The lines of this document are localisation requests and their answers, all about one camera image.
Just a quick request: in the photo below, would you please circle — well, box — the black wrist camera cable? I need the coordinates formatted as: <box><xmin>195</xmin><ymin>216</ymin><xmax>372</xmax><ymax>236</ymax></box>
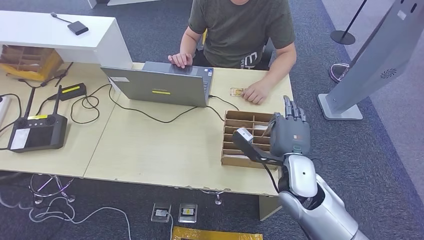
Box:
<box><xmin>260</xmin><ymin>162</ymin><xmax>282</xmax><ymax>196</ymax></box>

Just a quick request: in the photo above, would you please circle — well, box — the person's right hand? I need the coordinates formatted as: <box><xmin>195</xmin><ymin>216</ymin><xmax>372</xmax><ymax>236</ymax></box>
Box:
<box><xmin>167</xmin><ymin>52</ymin><xmax>194</xmax><ymax>70</ymax></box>

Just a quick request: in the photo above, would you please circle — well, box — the white furniture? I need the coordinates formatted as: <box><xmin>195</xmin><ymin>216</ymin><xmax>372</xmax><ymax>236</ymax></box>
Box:
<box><xmin>86</xmin><ymin>0</ymin><xmax>161</xmax><ymax>10</ymax></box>

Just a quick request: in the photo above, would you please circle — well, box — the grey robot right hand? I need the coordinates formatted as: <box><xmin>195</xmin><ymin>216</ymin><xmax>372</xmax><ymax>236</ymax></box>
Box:
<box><xmin>261</xmin><ymin>95</ymin><xmax>312</xmax><ymax>158</ymax></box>

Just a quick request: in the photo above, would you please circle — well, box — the person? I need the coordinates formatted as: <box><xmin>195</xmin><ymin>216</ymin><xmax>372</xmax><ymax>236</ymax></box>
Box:
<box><xmin>167</xmin><ymin>0</ymin><xmax>297</xmax><ymax>106</ymax></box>

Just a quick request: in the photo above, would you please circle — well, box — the person's left hand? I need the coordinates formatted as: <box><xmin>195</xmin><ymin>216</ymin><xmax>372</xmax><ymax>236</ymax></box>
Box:
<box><xmin>241</xmin><ymin>80</ymin><xmax>273</xmax><ymax>106</ymax></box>

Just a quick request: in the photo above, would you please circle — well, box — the grey hub cable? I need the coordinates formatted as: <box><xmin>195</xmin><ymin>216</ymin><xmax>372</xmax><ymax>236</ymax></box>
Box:
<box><xmin>50</xmin><ymin>12</ymin><xmax>72</xmax><ymax>25</ymax></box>

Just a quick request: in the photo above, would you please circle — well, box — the wooden card organiser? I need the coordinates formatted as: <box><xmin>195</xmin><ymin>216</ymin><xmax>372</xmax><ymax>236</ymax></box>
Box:
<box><xmin>220</xmin><ymin>109</ymin><xmax>282</xmax><ymax>171</ymax></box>

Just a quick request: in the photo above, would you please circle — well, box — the yellow wrapped package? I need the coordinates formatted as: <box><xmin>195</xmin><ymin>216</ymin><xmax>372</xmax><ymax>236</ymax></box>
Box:
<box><xmin>170</xmin><ymin>226</ymin><xmax>264</xmax><ymax>240</ymax></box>

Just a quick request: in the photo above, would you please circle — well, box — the white raised counter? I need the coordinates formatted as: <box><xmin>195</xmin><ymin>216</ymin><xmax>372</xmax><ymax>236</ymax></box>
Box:
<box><xmin>0</xmin><ymin>9</ymin><xmax>133</xmax><ymax>70</ymax></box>

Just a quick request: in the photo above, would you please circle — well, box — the black hub box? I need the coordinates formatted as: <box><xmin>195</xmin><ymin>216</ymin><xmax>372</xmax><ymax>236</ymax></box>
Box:
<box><xmin>66</xmin><ymin>20</ymin><xmax>90</xmax><ymax>36</ymax></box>

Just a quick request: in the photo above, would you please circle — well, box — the thin black cable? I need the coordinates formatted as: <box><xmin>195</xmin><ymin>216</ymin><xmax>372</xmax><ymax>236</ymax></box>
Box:
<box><xmin>17</xmin><ymin>61</ymin><xmax>74</xmax><ymax>89</ymax></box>

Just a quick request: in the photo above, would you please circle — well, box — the yellow chair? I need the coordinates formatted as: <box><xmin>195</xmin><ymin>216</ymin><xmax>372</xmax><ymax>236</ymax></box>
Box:
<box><xmin>200</xmin><ymin>28</ymin><xmax>209</xmax><ymax>51</ymax></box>

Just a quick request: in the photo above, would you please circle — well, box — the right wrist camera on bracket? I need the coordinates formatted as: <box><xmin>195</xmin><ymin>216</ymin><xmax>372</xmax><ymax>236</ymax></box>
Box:
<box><xmin>231</xmin><ymin>127</ymin><xmax>286</xmax><ymax>167</ymax></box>

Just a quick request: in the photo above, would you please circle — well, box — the black looped cable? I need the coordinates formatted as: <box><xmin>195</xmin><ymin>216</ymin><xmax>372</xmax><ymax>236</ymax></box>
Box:
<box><xmin>0</xmin><ymin>93</ymin><xmax>23</xmax><ymax>133</ymax></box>

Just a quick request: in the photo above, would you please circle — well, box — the chrome stanchion base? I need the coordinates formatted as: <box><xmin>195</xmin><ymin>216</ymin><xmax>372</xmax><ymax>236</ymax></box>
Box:
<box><xmin>328</xmin><ymin>62</ymin><xmax>351</xmax><ymax>84</ymax></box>

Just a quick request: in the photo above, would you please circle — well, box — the chrome stool base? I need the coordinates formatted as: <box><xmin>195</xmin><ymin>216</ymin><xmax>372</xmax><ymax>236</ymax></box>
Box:
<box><xmin>28</xmin><ymin>173</ymin><xmax>76</xmax><ymax>205</ymax></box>

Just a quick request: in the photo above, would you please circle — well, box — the white power strip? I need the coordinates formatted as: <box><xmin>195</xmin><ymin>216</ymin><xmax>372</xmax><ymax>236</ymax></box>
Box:
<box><xmin>0</xmin><ymin>96</ymin><xmax>11</xmax><ymax>125</ymax></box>

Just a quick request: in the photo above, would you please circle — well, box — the black remote controller with antennas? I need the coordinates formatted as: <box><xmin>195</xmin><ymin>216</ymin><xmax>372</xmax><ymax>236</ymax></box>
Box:
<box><xmin>6</xmin><ymin>85</ymin><xmax>68</xmax><ymax>154</ymax></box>

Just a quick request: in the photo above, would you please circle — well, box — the floor socket with white plug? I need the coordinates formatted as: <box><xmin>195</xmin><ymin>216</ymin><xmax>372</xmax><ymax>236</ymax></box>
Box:
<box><xmin>150</xmin><ymin>202</ymin><xmax>172</xmax><ymax>224</ymax></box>

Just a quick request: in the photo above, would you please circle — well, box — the white plug cable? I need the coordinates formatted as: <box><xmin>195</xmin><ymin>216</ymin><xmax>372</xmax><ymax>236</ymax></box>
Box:
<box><xmin>164</xmin><ymin>211</ymin><xmax>174</xmax><ymax>240</ymax></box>

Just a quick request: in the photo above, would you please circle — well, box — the white floor cable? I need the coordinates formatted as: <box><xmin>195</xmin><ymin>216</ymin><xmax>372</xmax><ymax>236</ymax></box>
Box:
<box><xmin>0</xmin><ymin>195</ymin><xmax>133</xmax><ymax>240</ymax></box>

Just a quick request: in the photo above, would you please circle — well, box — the floor socket with yellow label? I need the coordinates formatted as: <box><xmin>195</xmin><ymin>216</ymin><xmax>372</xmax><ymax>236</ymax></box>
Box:
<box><xmin>177</xmin><ymin>202</ymin><xmax>199</xmax><ymax>224</ymax></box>

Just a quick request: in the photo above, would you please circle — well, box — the black power adapter yellow label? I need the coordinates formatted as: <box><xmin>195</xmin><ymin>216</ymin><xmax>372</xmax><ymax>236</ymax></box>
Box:
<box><xmin>46</xmin><ymin>82</ymin><xmax>88</xmax><ymax>102</ymax></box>

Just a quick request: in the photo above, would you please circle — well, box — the black stanchion pole with base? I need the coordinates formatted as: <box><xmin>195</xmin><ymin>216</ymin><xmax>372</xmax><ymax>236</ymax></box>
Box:
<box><xmin>330</xmin><ymin>0</ymin><xmax>369</xmax><ymax>46</ymax></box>

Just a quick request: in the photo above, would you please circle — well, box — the chrome stool foot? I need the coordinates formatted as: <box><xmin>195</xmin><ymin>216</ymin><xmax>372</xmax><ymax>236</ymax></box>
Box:
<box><xmin>199</xmin><ymin>189</ymin><xmax>225</xmax><ymax>206</ymax></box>

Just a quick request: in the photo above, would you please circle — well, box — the grey kiosk stand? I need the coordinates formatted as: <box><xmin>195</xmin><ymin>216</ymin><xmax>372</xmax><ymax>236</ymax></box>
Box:
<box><xmin>317</xmin><ymin>0</ymin><xmax>424</xmax><ymax>121</ymax></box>

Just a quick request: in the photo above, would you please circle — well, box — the wooden organiser in yellow wrap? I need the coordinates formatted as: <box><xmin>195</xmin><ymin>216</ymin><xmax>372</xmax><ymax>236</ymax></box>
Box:
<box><xmin>0</xmin><ymin>44</ymin><xmax>64</xmax><ymax>82</ymax></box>

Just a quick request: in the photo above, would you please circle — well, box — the black laptop power cable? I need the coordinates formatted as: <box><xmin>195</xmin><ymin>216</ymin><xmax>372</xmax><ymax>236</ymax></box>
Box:
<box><xmin>70</xmin><ymin>83</ymin><xmax>240</xmax><ymax>125</ymax></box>

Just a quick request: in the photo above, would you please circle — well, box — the grey laptop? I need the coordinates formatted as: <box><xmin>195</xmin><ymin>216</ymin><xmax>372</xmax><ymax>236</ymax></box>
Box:
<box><xmin>100</xmin><ymin>61</ymin><xmax>215</xmax><ymax>108</ymax></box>

